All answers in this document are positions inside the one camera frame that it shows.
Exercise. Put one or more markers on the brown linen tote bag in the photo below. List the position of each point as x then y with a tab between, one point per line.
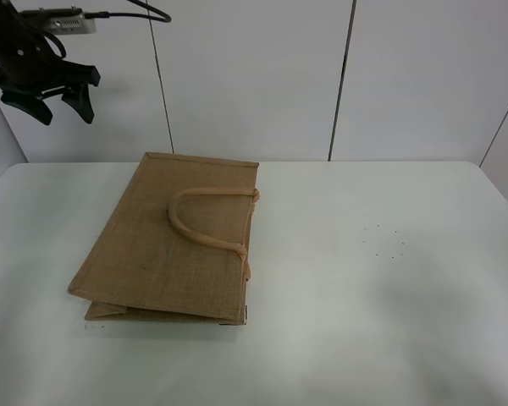
176	246

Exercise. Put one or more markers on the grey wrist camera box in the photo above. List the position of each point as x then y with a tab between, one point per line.
60	21

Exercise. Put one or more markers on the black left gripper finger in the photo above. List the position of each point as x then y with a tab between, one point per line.
78	97
28	104

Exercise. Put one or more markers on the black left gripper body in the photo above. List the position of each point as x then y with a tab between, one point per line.
32	60

